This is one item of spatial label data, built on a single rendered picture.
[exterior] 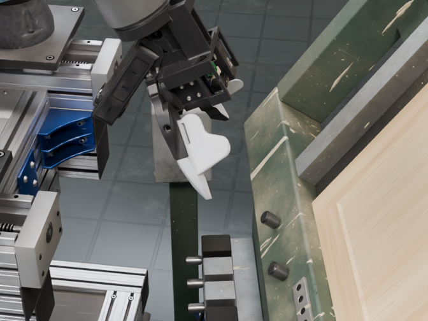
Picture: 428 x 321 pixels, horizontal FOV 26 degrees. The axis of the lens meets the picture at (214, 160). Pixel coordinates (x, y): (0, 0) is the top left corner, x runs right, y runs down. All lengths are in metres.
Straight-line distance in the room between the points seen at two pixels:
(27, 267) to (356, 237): 0.52
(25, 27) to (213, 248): 0.56
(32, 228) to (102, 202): 1.58
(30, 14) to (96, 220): 1.27
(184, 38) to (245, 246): 0.89
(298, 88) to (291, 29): 2.10
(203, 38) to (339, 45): 0.91
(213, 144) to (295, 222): 0.66
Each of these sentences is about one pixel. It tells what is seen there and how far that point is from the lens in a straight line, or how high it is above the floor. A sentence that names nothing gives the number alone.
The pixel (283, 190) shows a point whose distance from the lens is 1.70.
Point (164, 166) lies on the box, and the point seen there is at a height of 0.80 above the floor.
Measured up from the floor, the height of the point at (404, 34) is 1.08.
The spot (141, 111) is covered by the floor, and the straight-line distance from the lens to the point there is 3.45.
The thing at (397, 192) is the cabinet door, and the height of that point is 1.04.
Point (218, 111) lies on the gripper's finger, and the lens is 1.09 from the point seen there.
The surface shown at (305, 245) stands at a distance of 1.56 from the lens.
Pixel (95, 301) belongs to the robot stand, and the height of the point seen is 0.21.
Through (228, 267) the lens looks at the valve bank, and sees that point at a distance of 1.72.
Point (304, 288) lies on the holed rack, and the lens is 1.50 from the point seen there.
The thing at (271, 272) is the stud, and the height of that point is 0.87.
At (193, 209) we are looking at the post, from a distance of 2.01.
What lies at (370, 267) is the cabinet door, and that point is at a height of 0.96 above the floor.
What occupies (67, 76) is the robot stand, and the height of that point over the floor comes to 0.98.
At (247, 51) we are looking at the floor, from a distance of 3.80.
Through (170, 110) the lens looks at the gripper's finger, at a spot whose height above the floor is 1.41.
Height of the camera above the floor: 1.97
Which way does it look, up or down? 38 degrees down
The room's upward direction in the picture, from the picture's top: straight up
